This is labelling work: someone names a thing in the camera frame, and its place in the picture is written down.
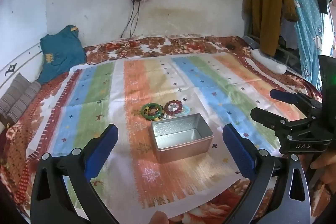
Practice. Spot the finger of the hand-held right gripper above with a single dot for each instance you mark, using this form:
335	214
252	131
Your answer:
273	121
283	96

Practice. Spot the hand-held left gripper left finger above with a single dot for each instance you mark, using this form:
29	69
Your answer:
101	146

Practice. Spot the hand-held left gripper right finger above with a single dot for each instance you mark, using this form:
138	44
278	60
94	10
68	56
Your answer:
240	148

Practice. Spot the green jade bangle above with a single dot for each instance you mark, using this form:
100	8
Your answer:
143	112

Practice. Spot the silver metal tin box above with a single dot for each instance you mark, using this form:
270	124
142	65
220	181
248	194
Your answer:
183	146

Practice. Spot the person's right hand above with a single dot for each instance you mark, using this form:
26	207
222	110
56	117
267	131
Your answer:
324	163

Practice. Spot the person's left hand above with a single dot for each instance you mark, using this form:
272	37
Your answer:
158	218

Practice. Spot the white bolster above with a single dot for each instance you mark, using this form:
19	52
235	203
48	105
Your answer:
270	62

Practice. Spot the colourful striped mat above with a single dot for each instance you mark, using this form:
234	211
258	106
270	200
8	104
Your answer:
86	98

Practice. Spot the small black round object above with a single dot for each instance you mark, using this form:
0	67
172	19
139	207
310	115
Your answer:
231	47

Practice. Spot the blue dotted hanging cloth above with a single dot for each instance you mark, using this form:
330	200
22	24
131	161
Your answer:
305	19

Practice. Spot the brown hanging sweater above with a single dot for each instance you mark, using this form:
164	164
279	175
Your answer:
267	8

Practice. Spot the grey striped pillow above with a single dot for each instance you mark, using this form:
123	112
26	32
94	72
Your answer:
18	98

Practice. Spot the teal shirt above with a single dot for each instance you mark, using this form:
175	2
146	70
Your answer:
61	50

